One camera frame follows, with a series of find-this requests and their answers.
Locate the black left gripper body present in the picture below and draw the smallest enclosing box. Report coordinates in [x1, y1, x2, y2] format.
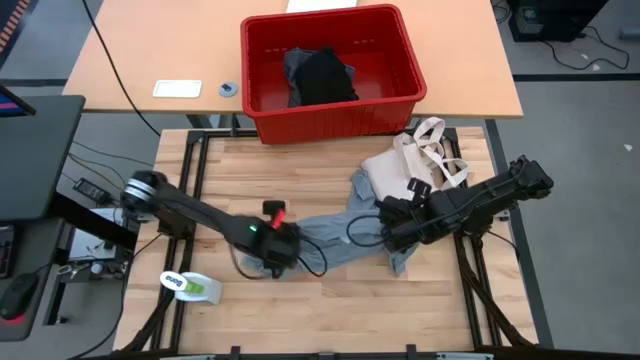
[259, 224, 302, 271]

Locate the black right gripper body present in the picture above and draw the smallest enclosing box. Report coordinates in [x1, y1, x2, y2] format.
[394, 197, 439, 241]

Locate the grey Reebok t-shirt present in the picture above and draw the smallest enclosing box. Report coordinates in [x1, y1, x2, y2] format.
[241, 168, 420, 280]

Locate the red plastic laundry bin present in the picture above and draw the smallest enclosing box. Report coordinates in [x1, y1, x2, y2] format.
[239, 3, 428, 146]

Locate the cream canvas tote bag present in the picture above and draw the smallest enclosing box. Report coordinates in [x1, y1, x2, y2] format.
[360, 116, 472, 204]

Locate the white spray bottle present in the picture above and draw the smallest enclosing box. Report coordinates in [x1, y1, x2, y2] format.
[159, 270, 224, 306]

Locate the black folded garment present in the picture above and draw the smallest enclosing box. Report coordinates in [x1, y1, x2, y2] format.
[294, 46, 360, 107]

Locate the dark grey garment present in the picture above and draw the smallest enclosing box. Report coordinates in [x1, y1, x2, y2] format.
[283, 47, 357, 109]

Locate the white rectangular pad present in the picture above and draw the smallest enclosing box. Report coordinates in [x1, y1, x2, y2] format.
[152, 78, 204, 100]

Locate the black power adapter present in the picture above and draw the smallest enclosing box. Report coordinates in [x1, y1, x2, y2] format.
[73, 177, 112, 205]

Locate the white paper sheet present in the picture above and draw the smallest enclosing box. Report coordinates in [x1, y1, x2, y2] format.
[284, 0, 360, 15]

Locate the tan wooden desk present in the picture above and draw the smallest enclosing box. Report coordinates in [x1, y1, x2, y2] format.
[62, 0, 525, 120]

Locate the black computer tower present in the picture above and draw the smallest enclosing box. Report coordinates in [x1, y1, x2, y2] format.
[507, 0, 612, 44]

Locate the black side desk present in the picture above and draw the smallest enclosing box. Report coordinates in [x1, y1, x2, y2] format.
[0, 94, 86, 222]

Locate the black computer mouse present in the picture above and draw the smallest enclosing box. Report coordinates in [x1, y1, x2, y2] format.
[0, 272, 40, 321]

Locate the black monitor with lit screen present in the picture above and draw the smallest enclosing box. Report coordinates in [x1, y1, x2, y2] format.
[0, 83, 37, 119]

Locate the black right camera cable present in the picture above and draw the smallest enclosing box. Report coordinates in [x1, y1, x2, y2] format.
[345, 214, 392, 249]

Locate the thick black cable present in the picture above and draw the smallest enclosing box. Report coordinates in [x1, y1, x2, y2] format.
[81, 0, 162, 137]

